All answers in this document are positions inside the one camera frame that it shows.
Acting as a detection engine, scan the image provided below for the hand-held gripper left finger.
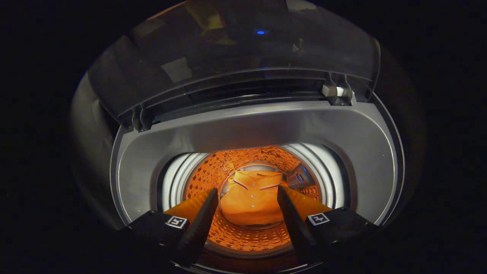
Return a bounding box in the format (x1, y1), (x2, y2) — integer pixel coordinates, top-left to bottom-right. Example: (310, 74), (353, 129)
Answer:
(122, 188), (219, 267)

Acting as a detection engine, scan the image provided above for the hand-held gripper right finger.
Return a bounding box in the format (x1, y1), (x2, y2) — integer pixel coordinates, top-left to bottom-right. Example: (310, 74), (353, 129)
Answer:
(277, 185), (379, 265)

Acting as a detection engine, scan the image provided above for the grey washing machine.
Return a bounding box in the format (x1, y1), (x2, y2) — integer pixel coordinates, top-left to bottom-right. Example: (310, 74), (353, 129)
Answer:
(70, 0), (406, 274)

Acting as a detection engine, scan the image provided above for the dark transparent washing machine lid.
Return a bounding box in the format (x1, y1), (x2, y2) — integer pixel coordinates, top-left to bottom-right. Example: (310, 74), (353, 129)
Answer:
(88, 0), (381, 132)

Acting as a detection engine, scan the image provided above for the yellow polo shirt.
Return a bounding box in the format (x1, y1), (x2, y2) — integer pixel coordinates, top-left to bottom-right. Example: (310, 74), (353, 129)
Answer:
(220, 170), (284, 226)

